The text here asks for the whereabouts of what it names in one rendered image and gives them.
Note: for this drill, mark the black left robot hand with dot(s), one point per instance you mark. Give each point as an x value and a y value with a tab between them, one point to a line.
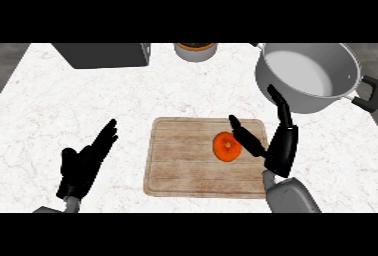
83	166

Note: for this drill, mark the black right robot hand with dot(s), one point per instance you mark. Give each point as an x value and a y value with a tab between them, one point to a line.
282	146

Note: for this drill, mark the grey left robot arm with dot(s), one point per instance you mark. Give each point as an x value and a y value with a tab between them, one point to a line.
61	206

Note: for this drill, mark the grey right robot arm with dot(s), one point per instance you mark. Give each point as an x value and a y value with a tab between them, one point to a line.
288	195

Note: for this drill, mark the wooden cutting board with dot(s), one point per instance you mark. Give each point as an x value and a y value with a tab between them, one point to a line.
207	157

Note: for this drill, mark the grey plant pot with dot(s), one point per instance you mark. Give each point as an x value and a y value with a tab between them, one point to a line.
195	51

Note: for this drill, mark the dark grey box appliance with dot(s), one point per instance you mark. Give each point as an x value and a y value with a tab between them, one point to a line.
105	55

